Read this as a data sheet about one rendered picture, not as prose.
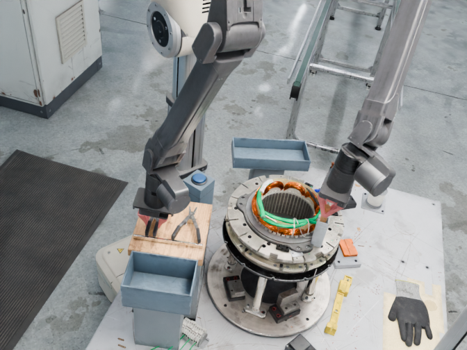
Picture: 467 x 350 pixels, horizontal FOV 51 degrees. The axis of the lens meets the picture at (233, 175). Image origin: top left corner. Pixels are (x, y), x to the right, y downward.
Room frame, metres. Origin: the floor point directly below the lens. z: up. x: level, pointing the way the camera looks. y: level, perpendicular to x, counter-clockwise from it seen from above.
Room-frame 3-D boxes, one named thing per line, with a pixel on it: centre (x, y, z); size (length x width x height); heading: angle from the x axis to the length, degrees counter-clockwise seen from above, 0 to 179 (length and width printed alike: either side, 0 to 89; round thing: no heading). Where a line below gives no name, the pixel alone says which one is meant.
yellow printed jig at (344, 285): (0.90, -0.38, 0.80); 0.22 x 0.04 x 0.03; 163
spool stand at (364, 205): (1.38, -0.54, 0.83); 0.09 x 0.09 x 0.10; 79
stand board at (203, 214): (0.87, 0.14, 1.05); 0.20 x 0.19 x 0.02; 0
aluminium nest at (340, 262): (1.11, -0.40, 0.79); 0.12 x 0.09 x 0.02; 14
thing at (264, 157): (1.26, -0.11, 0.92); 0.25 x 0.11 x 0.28; 99
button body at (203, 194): (1.10, 0.10, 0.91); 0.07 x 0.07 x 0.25; 59
